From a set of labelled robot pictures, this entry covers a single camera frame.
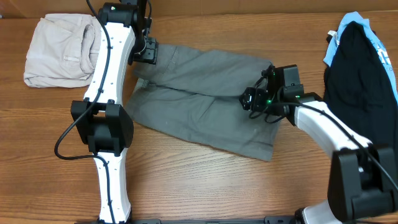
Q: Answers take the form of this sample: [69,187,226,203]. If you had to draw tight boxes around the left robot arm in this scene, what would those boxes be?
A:
[71,0,158,223]

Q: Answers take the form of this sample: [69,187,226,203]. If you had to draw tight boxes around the black t-shirt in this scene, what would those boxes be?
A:
[324,22,397,150]

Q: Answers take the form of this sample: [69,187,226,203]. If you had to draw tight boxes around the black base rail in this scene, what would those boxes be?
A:
[131,215,304,224]

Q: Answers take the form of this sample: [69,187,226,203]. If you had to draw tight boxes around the light blue t-shirt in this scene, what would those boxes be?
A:
[323,11,398,105]

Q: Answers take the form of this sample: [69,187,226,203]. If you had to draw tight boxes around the grey shorts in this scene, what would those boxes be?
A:
[125,45,279,161]

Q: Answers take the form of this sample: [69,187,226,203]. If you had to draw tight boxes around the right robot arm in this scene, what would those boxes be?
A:
[239,65,397,224]

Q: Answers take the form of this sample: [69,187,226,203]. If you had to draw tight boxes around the folded beige shorts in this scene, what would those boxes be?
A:
[24,14,101,88]

